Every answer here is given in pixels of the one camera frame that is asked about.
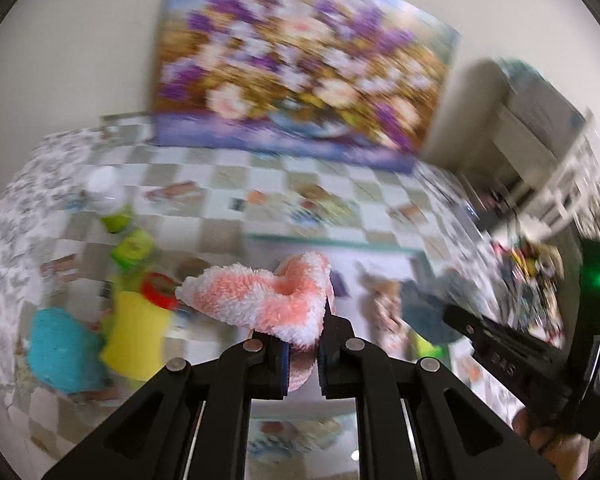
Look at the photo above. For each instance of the pink white fluffy slipper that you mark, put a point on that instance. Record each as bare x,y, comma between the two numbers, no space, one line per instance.
250,300

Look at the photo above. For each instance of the white lattice cabinet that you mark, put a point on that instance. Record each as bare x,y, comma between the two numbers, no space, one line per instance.
580,170

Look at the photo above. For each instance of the flower painting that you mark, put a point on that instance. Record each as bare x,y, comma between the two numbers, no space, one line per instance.
300,60

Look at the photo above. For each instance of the light blue cloth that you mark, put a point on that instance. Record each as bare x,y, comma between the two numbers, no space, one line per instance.
425,310

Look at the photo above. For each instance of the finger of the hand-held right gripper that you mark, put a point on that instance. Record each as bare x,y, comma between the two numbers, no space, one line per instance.
500,332

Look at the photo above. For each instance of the red bowl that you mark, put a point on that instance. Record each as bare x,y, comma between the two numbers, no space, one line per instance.
157,292

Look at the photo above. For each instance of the white cap bottle green label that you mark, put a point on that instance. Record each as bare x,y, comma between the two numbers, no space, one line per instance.
105,190

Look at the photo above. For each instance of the checkered printed tablecloth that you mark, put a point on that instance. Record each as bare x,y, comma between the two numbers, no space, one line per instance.
45,210

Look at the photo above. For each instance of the white shelf unit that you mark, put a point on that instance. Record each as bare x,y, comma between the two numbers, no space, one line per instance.
480,110

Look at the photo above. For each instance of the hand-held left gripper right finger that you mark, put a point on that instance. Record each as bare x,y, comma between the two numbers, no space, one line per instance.
337,360

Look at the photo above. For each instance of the person's right hand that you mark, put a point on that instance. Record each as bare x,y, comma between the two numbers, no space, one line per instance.
555,452

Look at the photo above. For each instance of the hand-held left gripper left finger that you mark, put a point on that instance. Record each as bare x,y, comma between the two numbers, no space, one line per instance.
262,367

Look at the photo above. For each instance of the pile of small trinkets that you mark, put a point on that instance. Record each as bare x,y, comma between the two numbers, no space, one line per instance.
530,270

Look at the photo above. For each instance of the teal cloth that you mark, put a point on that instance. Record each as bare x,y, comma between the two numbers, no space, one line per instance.
60,350

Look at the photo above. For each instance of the green tissue packet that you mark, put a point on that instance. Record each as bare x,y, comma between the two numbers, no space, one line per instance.
135,250

